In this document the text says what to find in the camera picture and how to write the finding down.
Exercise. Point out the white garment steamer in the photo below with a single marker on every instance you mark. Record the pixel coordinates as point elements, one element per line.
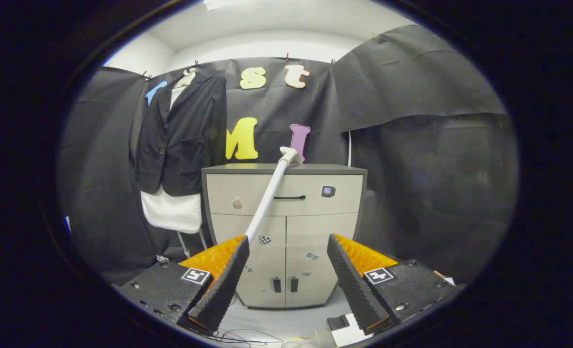
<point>269,193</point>

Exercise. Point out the beige cabinet with grey top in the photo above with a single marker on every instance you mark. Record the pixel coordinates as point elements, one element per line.
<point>315,232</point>

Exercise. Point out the black suit jacket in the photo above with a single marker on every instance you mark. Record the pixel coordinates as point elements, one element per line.
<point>185,145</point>

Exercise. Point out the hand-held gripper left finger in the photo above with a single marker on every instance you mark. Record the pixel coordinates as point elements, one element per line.
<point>223,290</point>

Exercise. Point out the black backdrop cloth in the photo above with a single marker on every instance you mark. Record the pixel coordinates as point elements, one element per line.
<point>412,169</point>

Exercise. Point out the white box device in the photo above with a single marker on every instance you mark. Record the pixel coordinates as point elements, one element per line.
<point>351,331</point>

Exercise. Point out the white shirt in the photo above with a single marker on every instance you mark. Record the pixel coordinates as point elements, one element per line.
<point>170,212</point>

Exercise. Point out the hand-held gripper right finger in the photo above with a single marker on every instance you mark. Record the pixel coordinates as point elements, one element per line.
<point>356,290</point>

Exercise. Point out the white garment rack legs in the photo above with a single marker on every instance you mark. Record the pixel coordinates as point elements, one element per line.
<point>183,244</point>

